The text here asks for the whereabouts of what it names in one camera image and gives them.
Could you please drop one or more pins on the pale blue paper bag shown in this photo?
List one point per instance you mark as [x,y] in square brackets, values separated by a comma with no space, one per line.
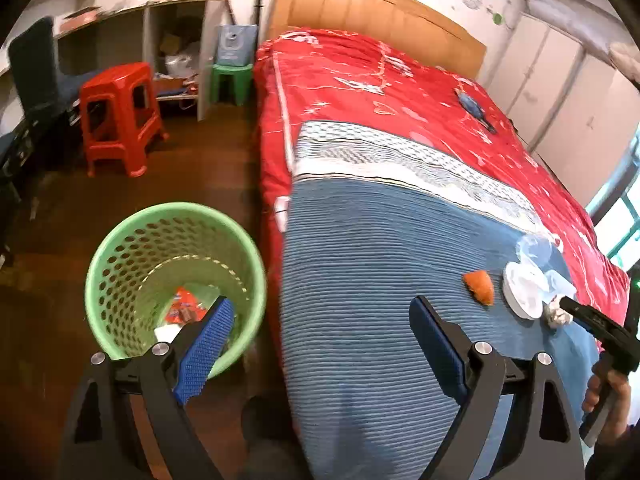
[235,45]

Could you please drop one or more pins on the clear plastic storage bag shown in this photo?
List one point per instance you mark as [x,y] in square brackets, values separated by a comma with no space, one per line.
[181,64]

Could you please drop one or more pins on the small green plastic stool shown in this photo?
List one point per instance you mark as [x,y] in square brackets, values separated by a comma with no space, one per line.
[230,77]

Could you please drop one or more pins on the cardboard box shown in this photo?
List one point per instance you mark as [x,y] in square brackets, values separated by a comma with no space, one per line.
[170,42]

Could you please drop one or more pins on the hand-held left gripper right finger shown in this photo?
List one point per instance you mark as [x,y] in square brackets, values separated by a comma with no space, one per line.
[440,350]

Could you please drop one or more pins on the clear plastic cup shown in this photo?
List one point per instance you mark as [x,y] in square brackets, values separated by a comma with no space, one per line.
[535,250]

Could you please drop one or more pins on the red snack wrapper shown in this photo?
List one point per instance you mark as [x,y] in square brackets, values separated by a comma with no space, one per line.
[185,307]

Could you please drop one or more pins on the blue plush toy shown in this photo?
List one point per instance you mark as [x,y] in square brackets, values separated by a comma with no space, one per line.
[475,107]

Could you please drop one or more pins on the small green dot wall sticker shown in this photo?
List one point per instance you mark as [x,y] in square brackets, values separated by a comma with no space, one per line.
[497,19]

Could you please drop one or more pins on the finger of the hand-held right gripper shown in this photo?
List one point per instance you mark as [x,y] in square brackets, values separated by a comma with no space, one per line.
[595,320]

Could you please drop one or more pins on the cream wardrobe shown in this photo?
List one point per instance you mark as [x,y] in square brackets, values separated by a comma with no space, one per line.
[560,85]

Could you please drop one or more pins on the red flat box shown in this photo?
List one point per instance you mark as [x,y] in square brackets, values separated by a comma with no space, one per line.
[77,17]

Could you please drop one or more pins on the white tissue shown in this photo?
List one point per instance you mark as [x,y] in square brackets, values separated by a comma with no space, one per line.
[556,314]

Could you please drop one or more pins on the person's right hand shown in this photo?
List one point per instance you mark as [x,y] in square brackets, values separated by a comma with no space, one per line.
[620,405]

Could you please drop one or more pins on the white desk with compartments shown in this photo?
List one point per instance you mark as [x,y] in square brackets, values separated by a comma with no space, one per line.
[205,50]

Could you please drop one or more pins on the white round plastic lid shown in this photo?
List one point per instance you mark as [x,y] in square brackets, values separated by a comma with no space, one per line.
[522,290]

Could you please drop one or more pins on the person's right forearm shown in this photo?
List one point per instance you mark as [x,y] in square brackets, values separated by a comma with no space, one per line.
[615,460]

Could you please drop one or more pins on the bed with red cover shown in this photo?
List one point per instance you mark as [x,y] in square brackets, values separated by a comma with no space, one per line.
[350,70]

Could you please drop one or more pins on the green mesh wastebasket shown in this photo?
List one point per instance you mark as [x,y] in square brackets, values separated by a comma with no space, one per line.
[125,260]

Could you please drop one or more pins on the red plastic stool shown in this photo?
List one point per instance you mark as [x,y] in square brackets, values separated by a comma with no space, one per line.
[120,110]

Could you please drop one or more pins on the wooden bed headboard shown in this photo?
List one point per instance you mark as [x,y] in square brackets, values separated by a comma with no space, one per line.
[375,5]

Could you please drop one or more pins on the dark slanted stick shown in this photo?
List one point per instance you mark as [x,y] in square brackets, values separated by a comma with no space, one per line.
[228,2]

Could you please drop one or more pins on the window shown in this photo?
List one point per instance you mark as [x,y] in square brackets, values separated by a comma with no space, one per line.
[620,225]

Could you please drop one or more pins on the long black stick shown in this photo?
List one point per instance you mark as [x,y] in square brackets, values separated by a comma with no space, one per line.
[257,0]

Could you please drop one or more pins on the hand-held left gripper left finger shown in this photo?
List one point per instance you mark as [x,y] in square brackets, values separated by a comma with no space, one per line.
[205,350]

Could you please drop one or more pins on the blue ribbed blanket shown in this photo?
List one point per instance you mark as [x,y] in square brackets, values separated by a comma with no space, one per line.
[375,260]

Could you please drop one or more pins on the dark office chair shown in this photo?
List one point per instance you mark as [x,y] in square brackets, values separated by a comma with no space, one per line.
[35,70]
[10,160]

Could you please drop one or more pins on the orange peel piece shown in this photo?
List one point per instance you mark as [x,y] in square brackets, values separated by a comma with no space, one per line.
[480,285]

